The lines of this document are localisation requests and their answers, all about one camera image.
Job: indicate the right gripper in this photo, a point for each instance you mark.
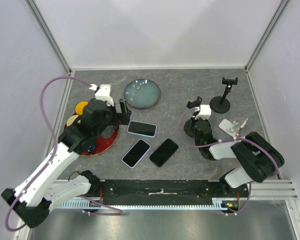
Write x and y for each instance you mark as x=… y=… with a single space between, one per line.
x=193 y=120

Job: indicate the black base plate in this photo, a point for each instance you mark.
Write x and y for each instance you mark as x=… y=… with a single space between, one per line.
x=127 y=192

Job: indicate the black phone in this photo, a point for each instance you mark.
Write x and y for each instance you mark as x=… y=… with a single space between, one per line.
x=165 y=151

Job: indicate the blue ceramic plate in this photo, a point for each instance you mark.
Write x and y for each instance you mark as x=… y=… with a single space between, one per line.
x=142 y=93

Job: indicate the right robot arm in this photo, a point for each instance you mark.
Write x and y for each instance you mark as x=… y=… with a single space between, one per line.
x=258 y=159

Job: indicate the yellow mug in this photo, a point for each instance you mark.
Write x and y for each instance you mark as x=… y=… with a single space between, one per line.
x=79 y=108

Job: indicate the light blue phone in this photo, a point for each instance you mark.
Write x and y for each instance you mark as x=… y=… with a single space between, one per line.
x=142 y=129

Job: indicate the red round tray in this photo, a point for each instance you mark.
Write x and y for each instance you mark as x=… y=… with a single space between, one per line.
x=104 y=141

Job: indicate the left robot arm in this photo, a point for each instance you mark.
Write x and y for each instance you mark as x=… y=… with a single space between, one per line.
x=33 y=200

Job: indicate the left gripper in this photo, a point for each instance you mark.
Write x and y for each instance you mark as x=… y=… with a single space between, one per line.
x=121 y=118

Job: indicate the white folding phone stand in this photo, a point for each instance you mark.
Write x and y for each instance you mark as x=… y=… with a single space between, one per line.
x=233 y=128

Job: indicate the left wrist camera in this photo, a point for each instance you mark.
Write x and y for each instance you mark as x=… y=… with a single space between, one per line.
x=103 y=93

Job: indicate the lilac case phone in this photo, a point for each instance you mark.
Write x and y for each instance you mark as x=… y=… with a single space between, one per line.
x=136 y=153

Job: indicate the dark blue mug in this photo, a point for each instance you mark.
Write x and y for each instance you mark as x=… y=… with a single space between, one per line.
x=92 y=148

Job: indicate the black phone stand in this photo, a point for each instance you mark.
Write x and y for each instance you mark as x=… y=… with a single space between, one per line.
x=189 y=124
x=220 y=104

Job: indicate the cream cup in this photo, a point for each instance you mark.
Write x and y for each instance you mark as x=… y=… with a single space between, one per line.
x=71 y=119

